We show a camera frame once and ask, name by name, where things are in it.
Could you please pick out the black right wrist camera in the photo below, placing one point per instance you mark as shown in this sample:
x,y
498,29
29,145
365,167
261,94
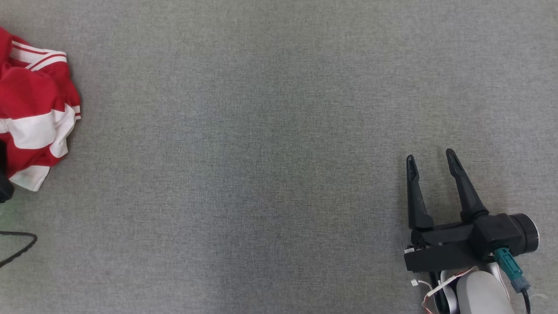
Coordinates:
x,y
501,231

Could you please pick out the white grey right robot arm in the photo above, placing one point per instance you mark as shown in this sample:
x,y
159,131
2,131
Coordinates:
x,y
479,292

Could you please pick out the red Bulls 23 jersey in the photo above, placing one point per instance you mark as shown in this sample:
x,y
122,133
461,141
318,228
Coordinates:
x,y
30,91

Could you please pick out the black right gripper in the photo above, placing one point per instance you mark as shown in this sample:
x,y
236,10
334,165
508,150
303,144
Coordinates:
x,y
440,257

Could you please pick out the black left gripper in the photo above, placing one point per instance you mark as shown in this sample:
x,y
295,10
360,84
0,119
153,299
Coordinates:
x,y
4,192

